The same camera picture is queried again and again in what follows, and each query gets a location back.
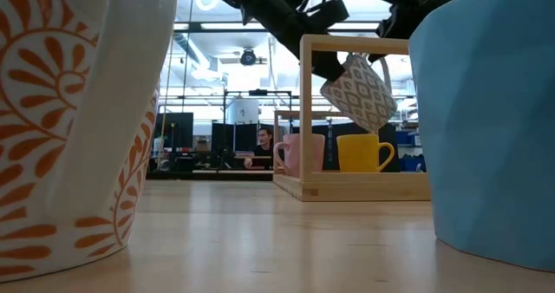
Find black metal rig frame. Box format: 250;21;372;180
223;88;294;173

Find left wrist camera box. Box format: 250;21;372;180
310;0;350;30

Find black partition panel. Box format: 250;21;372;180
211;121;278;164

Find round black ceiling camera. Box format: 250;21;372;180
239;48;258;67

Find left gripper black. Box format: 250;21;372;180
240;0;348;82

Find person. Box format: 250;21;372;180
243;127;275;171

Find white mug orange floral pattern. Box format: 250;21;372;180
0;0;179;284

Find blue faceted mug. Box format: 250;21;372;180
408;0;555;273

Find yellow ceramic mug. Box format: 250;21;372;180
336;133;396;173

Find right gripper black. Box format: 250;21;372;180
367;0;439;64

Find blue storage bins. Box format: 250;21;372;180
397;130;428;173

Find grey diamond-pattern mug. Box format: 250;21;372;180
319;53;399;133

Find wooden slatted mug tray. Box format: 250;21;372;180
272;34;432;203

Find pink ceramic mug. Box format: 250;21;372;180
272;133;326;179

